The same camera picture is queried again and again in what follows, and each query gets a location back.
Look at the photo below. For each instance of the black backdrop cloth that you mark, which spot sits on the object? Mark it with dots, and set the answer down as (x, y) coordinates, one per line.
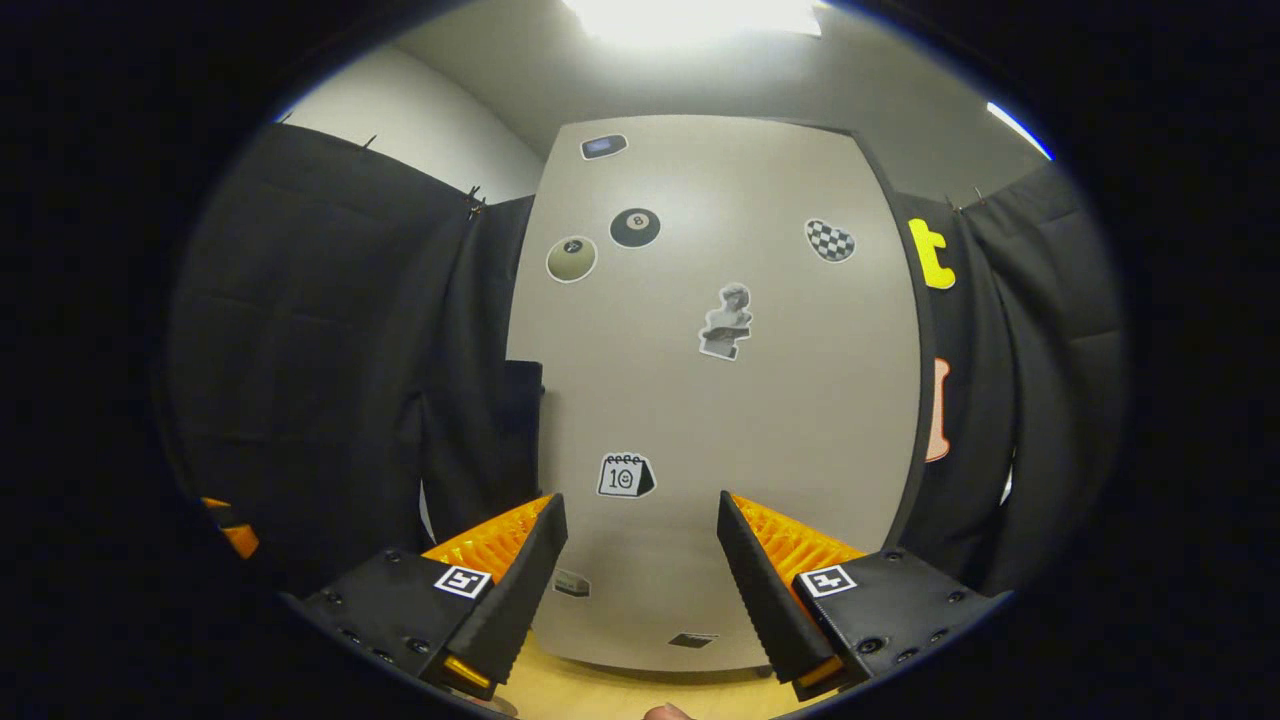
(300, 350)

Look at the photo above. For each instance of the large ceiling light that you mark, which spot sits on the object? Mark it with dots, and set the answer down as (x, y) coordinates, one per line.
(695, 18)

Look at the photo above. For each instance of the small ceiling light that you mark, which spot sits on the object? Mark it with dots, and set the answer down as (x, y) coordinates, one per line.
(1018, 128)

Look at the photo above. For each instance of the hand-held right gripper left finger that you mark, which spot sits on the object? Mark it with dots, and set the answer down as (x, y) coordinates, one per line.
(525, 590)

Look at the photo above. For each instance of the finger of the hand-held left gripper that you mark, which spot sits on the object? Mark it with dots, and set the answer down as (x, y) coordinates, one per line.
(238, 535)

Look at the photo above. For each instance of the grey cabinet door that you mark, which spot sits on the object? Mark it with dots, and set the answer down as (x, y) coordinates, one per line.
(720, 400)

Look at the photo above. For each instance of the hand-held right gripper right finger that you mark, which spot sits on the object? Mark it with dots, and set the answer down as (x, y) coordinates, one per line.
(765, 590)

